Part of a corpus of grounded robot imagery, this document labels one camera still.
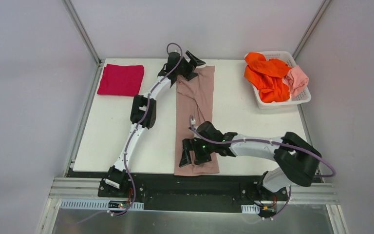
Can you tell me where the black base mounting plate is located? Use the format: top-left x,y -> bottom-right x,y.
97,174 -> 287,213

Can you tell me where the beige pink printed t-shirt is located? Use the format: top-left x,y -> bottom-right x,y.
174,66 -> 220,176

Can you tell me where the folded red t-shirt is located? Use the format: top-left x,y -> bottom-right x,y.
97,64 -> 145,97

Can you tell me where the light pink t-shirt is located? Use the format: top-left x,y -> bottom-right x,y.
283,65 -> 309,98

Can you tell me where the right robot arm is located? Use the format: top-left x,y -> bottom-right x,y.
179,120 -> 322,200

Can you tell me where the corner aluminium post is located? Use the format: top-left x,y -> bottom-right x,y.
292,0 -> 333,59
62,0 -> 102,66

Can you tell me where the left corner aluminium post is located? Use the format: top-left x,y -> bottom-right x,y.
62,0 -> 102,66

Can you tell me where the aluminium frame rail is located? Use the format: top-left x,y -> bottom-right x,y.
38,175 -> 349,234

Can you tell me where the right corner aluminium post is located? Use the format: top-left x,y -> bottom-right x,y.
292,0 -> 333,59

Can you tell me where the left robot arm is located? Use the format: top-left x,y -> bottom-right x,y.
99,51 -> 206,197

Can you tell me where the orange t-shirt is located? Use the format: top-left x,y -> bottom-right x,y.
244,52 -> 291,103

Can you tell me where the white plastic laundry basket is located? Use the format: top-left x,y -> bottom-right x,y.
250,51 -> 311,109

